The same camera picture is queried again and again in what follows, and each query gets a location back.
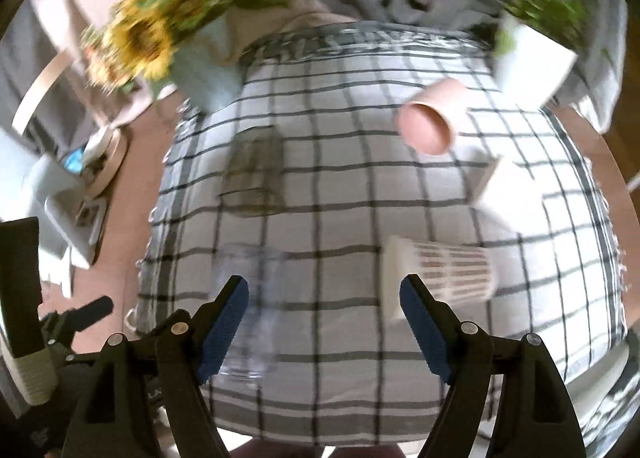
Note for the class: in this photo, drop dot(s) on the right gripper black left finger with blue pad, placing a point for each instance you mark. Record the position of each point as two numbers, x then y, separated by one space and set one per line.
113 416

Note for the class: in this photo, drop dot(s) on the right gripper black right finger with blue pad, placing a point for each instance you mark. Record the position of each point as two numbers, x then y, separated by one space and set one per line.
534 416

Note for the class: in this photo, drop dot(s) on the clear plastic measuring cup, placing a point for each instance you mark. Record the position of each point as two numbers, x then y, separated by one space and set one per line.
254 349

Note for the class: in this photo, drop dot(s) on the white patterned paper cup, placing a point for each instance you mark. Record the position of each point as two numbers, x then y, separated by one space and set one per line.
455 275

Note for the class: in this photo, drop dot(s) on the white square cup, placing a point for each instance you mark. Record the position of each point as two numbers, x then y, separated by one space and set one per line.
470 164

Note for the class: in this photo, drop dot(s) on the pink plastic cup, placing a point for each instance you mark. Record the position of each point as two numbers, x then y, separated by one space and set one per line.
430 121

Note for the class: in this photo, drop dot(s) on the clear drinking glass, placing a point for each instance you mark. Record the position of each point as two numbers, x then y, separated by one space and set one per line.
252 184

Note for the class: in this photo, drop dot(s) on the checkered grey white cloth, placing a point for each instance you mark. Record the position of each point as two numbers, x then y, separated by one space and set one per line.
343 375

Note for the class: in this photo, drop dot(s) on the light blue ribbed vase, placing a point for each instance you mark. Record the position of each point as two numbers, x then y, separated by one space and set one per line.
204 69

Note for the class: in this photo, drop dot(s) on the yellow sunflower bouquet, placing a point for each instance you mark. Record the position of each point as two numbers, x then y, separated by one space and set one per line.
142 37

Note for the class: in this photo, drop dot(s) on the white plant pot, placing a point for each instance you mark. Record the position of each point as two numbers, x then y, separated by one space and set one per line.
528 66

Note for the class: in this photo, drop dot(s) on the green potted plant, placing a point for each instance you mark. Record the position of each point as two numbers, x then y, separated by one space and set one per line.
562 21

